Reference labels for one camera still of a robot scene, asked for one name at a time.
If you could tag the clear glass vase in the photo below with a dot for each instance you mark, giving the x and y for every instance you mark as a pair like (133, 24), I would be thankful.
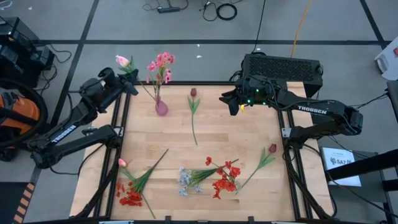
(239, 186)

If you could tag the black equipment case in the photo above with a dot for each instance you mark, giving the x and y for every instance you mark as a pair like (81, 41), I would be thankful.
(15, 37)

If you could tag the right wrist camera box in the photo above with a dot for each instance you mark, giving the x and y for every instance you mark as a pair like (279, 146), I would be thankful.
(234, 109)

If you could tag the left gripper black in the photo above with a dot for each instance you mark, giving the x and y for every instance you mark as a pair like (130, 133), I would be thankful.
(110, 82)

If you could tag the white plastic object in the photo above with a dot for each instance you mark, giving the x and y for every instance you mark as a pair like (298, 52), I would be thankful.
(388, 62)

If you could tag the black power supply box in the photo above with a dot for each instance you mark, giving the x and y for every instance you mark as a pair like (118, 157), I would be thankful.
(43, 57)

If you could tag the white printed paper sheet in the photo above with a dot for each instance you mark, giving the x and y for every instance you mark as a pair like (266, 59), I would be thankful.
(339, 174)

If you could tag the black hazard striped mat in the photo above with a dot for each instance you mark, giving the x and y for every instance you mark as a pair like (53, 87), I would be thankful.
(12, 202)

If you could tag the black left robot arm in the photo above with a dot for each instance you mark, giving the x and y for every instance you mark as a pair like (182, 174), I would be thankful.
(62, 135)

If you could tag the orange shop vacuum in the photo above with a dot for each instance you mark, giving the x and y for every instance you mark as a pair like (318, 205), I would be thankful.
(21, 112)

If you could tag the pink artificial tulip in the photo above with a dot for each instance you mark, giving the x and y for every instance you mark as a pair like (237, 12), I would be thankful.
(122, 61)
(122, 162)

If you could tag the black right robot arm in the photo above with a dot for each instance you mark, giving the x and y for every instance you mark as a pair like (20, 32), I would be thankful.
(314, 109)

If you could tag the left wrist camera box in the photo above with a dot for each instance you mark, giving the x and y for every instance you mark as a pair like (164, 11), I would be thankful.
(132, 88)

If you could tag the white veined flower bunch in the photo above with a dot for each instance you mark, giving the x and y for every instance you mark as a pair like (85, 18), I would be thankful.
(199, 176)

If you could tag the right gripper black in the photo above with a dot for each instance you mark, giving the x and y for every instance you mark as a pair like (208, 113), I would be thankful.
(256, 90)

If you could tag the black perforated computer case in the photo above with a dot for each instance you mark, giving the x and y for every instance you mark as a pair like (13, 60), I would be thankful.
(280, 68)

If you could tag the orange black vacuum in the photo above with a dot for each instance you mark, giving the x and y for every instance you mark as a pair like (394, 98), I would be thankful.
(43, 107)

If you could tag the dark red artificial tulip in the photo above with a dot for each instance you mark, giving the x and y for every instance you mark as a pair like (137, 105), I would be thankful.
(272, 148)
(193, 92)

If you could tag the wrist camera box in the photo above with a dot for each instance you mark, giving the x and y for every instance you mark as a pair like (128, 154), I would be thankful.
(132, 88)
(234, 109)

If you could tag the red blossom flower bunch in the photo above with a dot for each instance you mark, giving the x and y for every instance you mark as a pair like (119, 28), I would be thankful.
(228, 185)
(133, 197)

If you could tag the black metal stand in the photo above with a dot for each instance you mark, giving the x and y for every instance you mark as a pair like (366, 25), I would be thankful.
(357, 166)

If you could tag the black aluminium table frame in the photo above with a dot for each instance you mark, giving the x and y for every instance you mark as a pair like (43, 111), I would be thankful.
(202, 83)

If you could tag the small yellow tag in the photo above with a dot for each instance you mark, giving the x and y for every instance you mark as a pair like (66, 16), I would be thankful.
(242, 108)

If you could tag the black power strip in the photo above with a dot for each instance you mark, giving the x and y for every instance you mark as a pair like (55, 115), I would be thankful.
(168, 9)

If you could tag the pink ribbed glass vase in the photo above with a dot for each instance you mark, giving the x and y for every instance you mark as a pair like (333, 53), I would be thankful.
(161, 109)

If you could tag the pink blossom flower bunch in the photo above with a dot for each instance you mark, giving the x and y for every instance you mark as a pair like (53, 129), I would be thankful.
(161, 59)

